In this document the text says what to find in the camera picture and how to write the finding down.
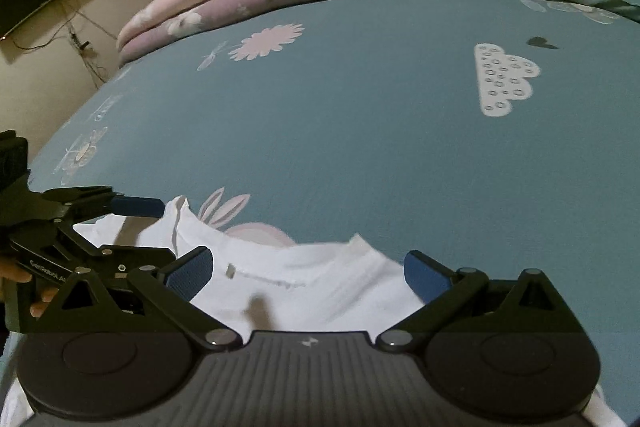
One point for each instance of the white printed t-shirt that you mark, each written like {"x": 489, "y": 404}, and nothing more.
{"x": 300, "y": 277}

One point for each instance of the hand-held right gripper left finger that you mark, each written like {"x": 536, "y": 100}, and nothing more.
{"x": 192, "y": 274}

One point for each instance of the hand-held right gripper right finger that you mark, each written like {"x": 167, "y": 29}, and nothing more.
{"x": 425, "y": 274}

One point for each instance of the person's left hand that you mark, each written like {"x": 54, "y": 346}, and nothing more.
{"x": 12, "y": 269}

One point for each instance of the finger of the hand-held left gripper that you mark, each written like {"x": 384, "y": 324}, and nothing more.
{"x": 140, "y": 207}
{"x": 130, "y": 257}

